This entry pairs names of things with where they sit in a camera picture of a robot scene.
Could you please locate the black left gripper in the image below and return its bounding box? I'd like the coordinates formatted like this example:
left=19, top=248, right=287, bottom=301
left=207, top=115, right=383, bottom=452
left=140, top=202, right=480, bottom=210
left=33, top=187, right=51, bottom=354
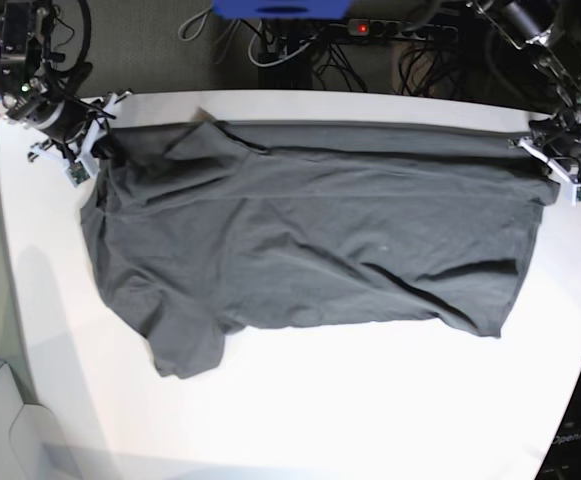
left=529, top=115, right=581, bottom=165

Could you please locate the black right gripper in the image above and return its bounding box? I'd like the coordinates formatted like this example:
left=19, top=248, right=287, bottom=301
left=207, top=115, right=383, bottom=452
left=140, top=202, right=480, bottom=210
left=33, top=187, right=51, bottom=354
left=39, top=100, right=96, bottom=148

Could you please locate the dark grey t-shirt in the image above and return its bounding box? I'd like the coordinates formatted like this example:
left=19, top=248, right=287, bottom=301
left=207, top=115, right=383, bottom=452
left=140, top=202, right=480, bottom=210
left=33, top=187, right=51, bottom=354
left=80, top=123, right=559, bottom=379

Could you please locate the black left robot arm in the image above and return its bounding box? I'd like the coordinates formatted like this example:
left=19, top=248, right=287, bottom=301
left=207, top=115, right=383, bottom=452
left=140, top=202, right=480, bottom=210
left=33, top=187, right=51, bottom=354
left=467, top=1, right=581, bottom=159

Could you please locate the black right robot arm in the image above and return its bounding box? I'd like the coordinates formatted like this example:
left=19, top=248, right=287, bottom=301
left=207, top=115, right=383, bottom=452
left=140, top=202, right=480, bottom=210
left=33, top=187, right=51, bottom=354
left=0, top=1, right=107, bottom=144

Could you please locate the blue box overhead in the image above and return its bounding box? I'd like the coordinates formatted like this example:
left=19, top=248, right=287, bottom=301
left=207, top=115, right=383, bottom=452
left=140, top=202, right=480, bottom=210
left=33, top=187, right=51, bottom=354
left=212, top=0, right=351, bottom=19

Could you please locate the black power strip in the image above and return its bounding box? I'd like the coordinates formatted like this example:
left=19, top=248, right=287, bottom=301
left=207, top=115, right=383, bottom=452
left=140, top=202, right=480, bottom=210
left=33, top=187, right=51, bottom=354
left=347, top=17, right=459, bottom=44

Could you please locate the grey bin corner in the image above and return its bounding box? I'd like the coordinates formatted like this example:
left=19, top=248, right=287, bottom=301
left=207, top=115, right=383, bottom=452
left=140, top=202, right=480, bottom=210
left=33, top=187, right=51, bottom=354
left=0, top=363, right=82, bottom=479

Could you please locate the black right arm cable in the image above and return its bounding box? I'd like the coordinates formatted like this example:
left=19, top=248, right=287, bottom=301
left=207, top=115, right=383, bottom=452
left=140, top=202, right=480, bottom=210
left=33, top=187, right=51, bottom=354
left=44, top=0, right=116, bottom=126

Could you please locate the white coiled cable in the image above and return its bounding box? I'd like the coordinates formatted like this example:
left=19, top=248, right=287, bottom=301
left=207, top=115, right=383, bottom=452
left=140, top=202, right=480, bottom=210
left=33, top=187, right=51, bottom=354
left=177, top=8, right=209, bottom=42

